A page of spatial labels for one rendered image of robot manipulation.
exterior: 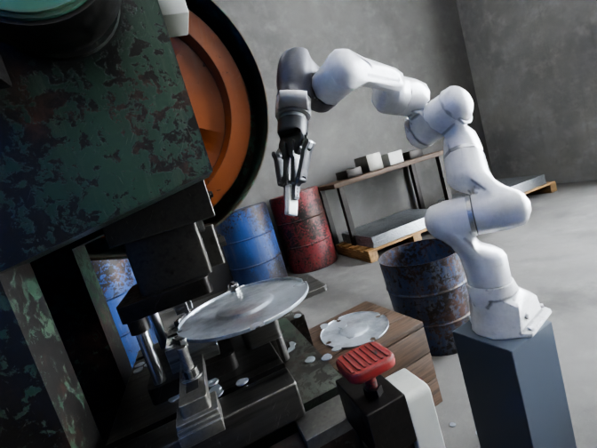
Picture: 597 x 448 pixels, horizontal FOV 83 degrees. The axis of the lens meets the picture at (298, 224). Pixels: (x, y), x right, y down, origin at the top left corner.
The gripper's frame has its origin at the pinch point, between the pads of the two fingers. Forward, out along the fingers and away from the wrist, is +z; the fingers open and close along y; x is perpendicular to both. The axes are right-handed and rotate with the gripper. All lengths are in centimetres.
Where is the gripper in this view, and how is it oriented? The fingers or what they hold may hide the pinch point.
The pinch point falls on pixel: (291, 200)
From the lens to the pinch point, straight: 79.0
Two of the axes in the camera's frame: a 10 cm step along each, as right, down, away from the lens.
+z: -0.2, 9.8, -1.7
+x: -6.9, -1.4, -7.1
